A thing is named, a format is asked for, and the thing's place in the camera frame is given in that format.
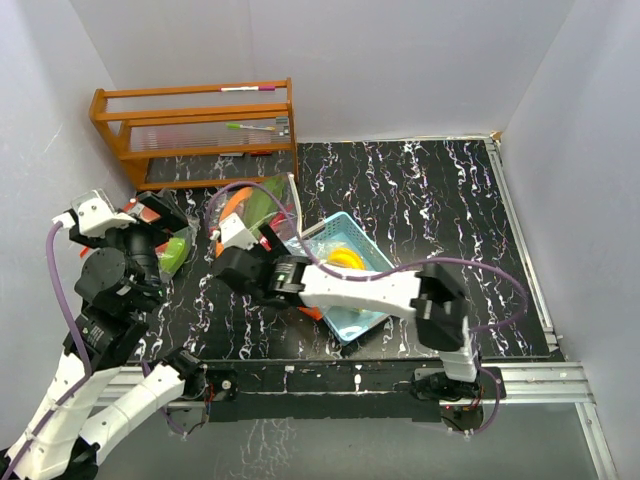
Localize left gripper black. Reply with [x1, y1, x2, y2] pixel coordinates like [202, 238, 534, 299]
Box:
[76, 187, 188, 305]

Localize clear bag orange zipper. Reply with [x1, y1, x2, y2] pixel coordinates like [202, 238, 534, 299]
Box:
[79, 197, 199, 279]
[286, 231, 392, 329]

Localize white dotted zip bag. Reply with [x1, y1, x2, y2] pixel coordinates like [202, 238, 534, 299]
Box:
[205, 173, 302, 246]

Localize yellow starfruit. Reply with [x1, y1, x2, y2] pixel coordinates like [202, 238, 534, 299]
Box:
[327, 247, 366, 270]

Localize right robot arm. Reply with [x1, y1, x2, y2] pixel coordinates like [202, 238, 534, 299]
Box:
[213, 215, 482, 397]

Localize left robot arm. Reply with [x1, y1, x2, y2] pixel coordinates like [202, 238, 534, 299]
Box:
[1, 189, 207, 479]

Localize light blue plastic basket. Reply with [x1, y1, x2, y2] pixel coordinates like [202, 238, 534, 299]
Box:
[294, 211, 396, 345]

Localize wooden shelf rack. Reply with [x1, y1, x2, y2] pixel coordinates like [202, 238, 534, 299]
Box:
[89, 78, 300, 190]

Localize green pen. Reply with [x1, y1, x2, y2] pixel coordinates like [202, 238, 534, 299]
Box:
[226, 123, 276, 132]

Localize pink white pen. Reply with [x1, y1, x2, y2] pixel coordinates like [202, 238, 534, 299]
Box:
[219, 85, 277, 93]

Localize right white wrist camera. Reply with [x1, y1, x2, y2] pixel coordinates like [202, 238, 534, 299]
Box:
[209, 213, 258, 250]

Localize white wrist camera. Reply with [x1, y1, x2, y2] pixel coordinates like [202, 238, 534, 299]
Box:
[209, 213, 258, 250]
[51, 189, 136, 238]

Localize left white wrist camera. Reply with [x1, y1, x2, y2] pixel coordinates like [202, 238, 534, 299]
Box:
[51, 189, 136, 238]

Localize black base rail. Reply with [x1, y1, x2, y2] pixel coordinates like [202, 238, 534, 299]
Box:
[170, 359, 507, 423]

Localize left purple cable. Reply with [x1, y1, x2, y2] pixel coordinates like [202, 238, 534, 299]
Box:
[0, 219, 211, 480]

